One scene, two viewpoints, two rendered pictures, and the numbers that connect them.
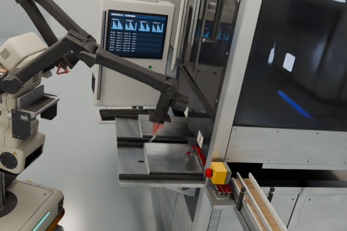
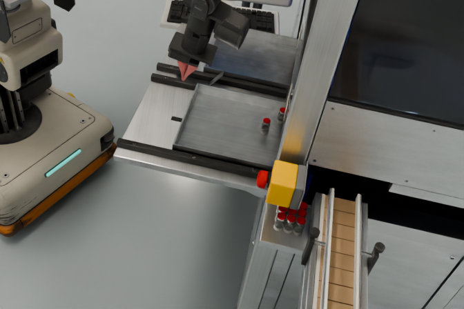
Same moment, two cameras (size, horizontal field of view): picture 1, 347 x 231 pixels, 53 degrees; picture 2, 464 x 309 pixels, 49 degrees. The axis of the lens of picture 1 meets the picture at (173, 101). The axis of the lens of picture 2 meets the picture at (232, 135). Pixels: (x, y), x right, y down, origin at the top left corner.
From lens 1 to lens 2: 0.66 m
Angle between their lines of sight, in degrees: 26
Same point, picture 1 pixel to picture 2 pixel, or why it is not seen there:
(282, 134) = (445, 138)
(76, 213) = not seen: hidden behind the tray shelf
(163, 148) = (232, 100)
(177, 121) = (293, 48)
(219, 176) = (278, 193)
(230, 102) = (322, 52)
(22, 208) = (43, 135)
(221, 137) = (301, 118)
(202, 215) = not seen: hidden behind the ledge
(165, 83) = not seen: outside the picture
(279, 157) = (431, 179)
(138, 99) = not seen: outside the picture
